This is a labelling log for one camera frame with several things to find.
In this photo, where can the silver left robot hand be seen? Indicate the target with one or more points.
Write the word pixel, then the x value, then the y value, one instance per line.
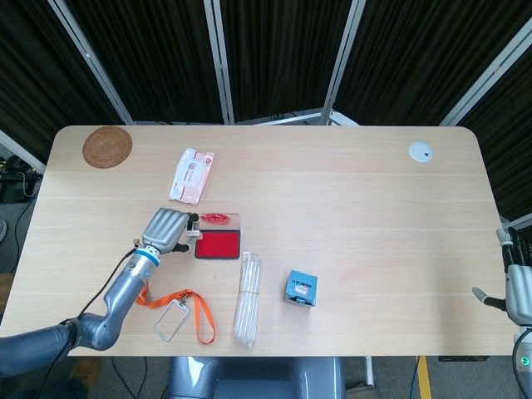
pixel 164 228

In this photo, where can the clear acrylic red stamp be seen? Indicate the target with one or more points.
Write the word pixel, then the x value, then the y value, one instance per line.
pixel 194 233

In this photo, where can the white table leg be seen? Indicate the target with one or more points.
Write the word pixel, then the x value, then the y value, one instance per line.
pixel 369 370

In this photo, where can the blue cardboard box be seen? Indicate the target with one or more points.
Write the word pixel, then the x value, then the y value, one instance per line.
pixel 299 287

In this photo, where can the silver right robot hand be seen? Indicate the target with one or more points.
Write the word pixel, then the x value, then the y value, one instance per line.
pixel 519 287

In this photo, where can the grey robot torso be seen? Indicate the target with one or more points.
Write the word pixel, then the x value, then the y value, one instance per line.
pixel 249 378

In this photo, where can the bundle of clear plastic tubes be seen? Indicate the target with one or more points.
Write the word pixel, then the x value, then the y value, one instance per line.
pixel 247 303

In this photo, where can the clear badge holder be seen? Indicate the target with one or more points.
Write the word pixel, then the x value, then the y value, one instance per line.
pixel 170 322

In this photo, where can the yellow rubber band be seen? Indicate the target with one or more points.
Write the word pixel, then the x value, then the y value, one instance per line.
pixel 249 293

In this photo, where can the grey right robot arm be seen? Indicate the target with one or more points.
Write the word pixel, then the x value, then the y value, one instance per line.
pixel 524 361

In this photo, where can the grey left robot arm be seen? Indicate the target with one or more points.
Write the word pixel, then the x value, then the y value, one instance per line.
pixel 120 291

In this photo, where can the round woven coaster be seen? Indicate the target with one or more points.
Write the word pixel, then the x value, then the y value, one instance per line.
pixel 107 147

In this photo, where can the red ink pad case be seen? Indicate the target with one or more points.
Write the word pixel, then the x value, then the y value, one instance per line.
pixel 216 246

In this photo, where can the pink wet wipes pack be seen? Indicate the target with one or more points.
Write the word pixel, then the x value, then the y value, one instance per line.
pixel 191 174

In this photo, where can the white partition frame post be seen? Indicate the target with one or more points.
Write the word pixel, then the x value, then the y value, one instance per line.
pixel 220 62
pixel 339 62
pixel 490 77
pixel 98 70

